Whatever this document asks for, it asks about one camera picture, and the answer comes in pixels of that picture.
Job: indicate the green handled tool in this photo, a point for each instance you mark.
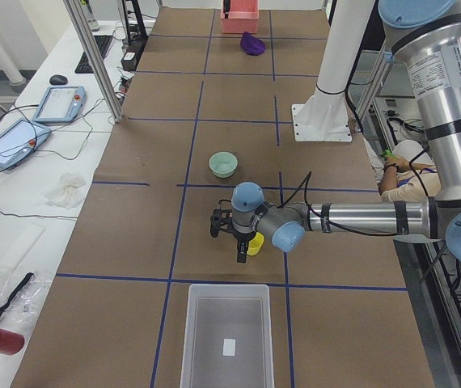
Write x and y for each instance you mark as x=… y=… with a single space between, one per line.
x=388 y=153

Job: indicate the black computer mouse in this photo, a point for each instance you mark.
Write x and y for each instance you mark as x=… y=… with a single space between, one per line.
x=58 y=80

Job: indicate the crumpled white tissue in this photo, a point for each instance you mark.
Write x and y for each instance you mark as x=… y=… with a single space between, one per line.
x=67 y=194

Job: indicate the aluminium frame post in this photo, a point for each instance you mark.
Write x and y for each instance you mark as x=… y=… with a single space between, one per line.
x=90 y=48

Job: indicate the yellow plastic cup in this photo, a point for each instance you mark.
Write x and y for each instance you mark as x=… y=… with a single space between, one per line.
x=255 y=245

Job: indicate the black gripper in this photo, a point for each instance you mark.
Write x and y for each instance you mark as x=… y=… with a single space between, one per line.
x=241 y=237

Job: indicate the teach pendant tablet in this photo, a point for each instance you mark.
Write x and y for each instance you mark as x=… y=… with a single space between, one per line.
x=21 y=140
x=60 y=105

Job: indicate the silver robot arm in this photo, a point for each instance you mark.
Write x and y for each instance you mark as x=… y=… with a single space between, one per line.
x=426 y=37

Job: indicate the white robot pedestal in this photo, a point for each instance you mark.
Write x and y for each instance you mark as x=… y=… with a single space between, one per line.
x=324 y=116

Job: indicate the green ceramic bowl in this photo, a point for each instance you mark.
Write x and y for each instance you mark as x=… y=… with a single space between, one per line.
x=223 y=164

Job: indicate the near teach pendant tablet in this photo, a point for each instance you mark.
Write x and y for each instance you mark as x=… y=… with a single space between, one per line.
x=21 y=140

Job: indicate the clear plastic bin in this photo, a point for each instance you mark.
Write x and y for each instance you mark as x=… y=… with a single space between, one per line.
x=228 y=338

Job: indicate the white foam strip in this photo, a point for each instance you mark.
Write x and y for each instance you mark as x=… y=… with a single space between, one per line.
x=16 y=253

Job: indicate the purple cloth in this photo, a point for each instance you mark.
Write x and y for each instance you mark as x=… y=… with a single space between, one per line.
x=251 y=45

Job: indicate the pink plastic bin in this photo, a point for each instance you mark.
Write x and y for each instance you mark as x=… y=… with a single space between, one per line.
x=244 y=17

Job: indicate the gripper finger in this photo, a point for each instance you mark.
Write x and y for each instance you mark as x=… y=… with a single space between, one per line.
x=226 y=8

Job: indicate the seated person beige shirt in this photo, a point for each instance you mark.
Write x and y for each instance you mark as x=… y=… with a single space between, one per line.
x=407 y=174

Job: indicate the black power adapter box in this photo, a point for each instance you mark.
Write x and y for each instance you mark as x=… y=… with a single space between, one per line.
x=129 y=61

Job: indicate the clear plastic bag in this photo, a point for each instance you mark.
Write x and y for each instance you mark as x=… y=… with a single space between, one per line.
x=22 y=297

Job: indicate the far teach pendant tablet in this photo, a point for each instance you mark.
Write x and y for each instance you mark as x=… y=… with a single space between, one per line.
x=60 y=105

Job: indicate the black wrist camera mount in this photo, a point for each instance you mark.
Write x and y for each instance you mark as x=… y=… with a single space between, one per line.
x=221 y=220

